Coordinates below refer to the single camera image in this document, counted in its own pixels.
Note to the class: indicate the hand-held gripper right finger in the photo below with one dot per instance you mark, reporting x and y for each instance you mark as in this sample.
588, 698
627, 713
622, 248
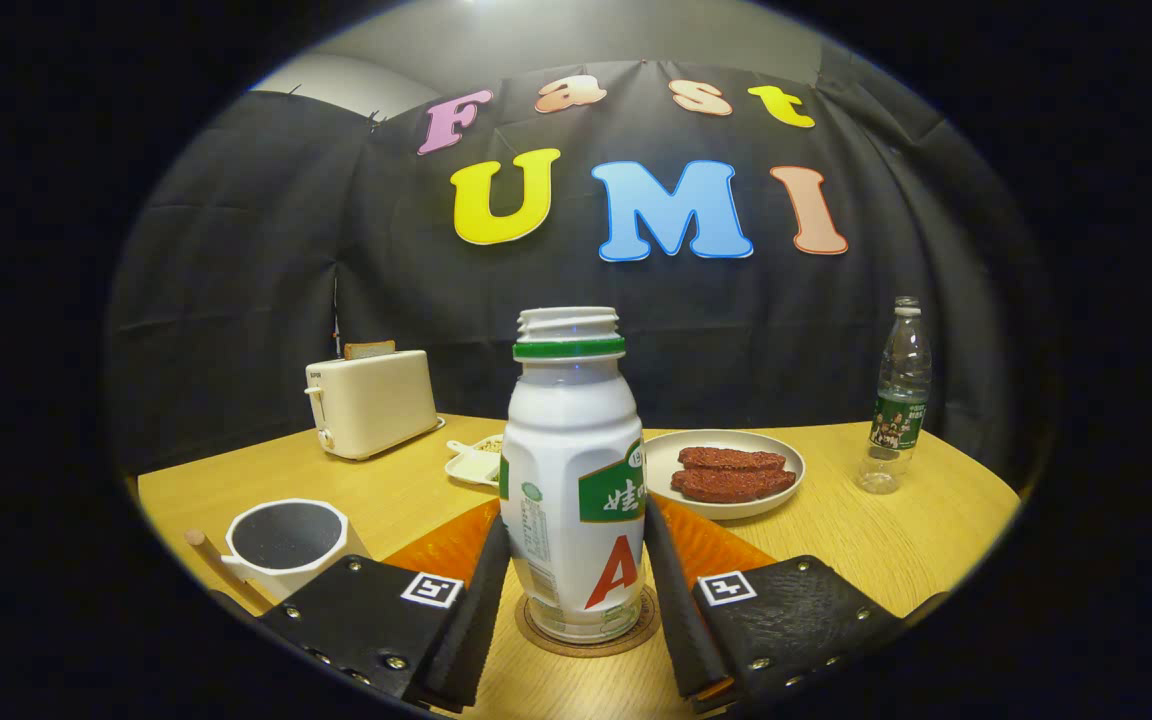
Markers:
676, 620

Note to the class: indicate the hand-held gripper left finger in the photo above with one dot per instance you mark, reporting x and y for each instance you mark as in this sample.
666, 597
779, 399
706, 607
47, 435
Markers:
476, 620

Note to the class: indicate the round cork coaster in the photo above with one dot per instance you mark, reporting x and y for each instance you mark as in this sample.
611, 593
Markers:
648, 620

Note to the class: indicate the white juice bottle green label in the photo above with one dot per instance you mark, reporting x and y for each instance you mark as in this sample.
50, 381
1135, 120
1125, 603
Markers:
566, 430

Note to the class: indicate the clear plastic water bottle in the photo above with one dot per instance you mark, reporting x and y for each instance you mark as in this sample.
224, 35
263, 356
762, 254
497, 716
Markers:
898, 400

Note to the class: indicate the red-brown sausage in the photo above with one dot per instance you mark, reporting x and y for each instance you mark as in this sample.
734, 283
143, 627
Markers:
731, 458
731, 486

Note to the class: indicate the white round plate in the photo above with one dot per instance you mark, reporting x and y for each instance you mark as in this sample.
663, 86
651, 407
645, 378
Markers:
661, 470

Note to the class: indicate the white divided dish with beans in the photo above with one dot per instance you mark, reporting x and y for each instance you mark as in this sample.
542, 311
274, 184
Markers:
471, 465

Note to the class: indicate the wooden table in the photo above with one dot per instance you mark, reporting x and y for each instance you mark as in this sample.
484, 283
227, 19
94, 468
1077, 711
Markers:
886, 550

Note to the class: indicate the cream toaster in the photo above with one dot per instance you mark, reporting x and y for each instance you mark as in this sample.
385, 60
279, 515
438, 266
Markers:
371, 400

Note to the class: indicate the bread slice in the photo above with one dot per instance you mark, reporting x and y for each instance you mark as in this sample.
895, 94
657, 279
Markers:
368, 349

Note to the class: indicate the black backdrop cloth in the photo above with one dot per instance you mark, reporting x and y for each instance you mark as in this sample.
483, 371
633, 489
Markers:
286, 250

